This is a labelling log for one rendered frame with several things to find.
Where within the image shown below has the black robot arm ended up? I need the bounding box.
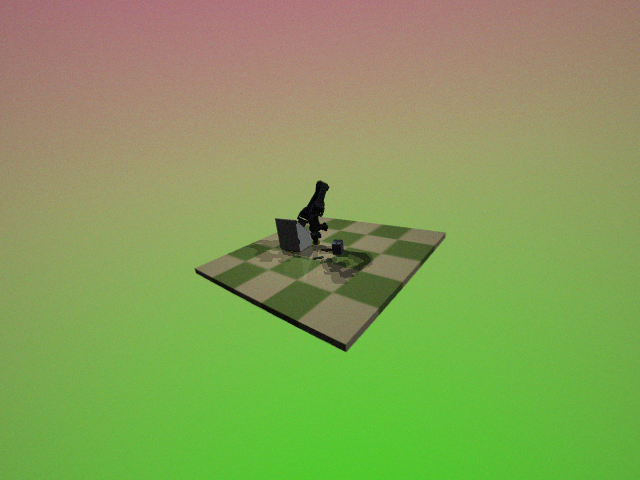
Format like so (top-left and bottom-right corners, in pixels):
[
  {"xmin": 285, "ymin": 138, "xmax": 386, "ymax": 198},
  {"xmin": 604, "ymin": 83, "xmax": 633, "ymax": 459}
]
[{"xmin": 297, "ymin": 180, "xmax": 329, "ymax": 231}]

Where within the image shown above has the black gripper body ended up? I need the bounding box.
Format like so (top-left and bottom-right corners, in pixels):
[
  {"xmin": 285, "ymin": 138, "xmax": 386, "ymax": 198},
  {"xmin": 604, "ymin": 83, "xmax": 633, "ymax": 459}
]
[{"xmin": 309, "ymin": 223, "xmax": 322, "ymax": 239}]

